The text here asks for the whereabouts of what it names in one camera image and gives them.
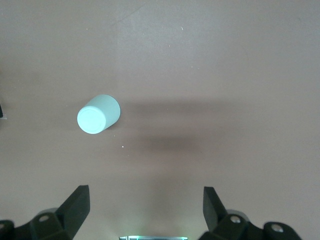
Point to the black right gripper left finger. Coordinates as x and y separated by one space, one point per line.
75 210

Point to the mint green plastic cup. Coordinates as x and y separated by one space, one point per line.
98 115

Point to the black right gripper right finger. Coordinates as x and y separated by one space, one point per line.
215 212

